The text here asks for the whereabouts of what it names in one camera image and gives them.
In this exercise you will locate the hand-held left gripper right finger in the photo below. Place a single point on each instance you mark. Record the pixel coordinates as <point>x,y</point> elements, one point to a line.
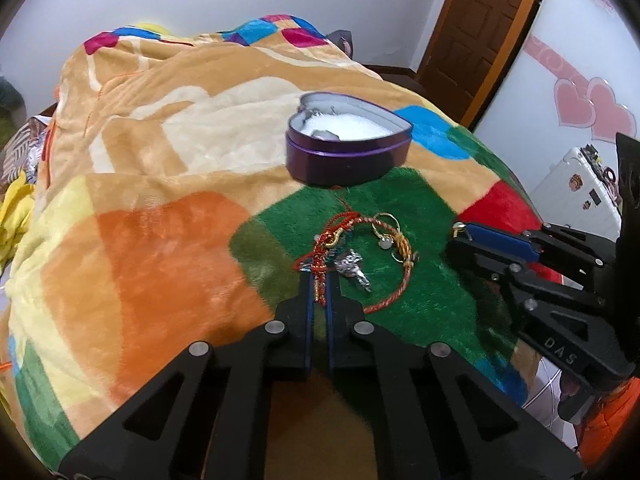
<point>334,310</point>

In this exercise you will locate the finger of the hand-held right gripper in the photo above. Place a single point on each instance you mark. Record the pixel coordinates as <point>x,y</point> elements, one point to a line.
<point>500,240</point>
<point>475,257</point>

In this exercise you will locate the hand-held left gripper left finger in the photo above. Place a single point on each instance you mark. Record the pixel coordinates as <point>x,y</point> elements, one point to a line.
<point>306,310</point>

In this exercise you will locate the small gold jewelry piece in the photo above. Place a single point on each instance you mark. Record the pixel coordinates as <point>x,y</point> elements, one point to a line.
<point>456,231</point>

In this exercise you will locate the purple heart-shaped tin box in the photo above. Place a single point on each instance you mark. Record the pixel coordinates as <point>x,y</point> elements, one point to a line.
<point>340,165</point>

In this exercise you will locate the person's right forearm orange sleeve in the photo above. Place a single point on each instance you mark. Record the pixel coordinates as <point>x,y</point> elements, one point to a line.
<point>617,420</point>

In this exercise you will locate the silver jewelry piece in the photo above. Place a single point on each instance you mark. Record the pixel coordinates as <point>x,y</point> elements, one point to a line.
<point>325,134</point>

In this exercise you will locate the silver pendant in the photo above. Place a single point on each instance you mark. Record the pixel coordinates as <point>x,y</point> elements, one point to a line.
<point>352,267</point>

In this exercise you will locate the white suitcase with stickers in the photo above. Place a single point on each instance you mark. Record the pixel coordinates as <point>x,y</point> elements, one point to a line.
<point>565,185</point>

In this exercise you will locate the pink heart sticker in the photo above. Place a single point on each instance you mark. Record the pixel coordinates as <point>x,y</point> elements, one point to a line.
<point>572,102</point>
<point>614,112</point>

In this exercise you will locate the colourful plush blanket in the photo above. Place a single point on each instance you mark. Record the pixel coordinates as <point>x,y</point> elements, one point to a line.
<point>150,260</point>

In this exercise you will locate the white wardrobe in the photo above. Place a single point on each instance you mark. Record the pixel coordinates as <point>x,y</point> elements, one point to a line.
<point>565,35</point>

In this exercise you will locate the brown wooden door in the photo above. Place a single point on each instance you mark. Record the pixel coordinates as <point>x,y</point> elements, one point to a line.
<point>480,25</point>

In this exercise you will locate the dark pillow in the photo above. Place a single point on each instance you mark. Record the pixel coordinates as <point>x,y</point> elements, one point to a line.
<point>345,41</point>

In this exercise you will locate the yellow cloth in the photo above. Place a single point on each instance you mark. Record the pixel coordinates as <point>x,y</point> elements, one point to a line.
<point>15,210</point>

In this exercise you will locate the patterned cloth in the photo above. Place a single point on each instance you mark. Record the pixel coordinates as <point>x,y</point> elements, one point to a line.
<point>20,147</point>

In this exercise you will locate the brown wooden bed frame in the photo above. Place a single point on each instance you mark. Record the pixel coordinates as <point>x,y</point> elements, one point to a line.
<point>395,74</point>

